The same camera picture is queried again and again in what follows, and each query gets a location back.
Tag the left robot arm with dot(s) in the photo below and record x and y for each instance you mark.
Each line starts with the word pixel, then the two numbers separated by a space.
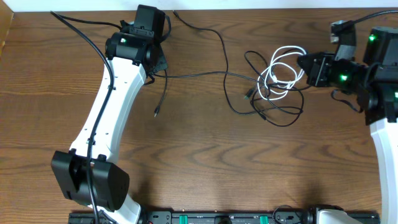
pixel 88 173

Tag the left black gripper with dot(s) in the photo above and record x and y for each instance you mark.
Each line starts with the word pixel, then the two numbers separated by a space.
pixel 160 62

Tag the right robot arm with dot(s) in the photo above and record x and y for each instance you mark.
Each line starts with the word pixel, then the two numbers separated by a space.
pixel 374 82

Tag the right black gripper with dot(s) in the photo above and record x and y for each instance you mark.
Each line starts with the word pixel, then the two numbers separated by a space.
pixel 318 70

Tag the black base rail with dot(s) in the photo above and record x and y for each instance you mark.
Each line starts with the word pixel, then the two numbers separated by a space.
pixel 167 217

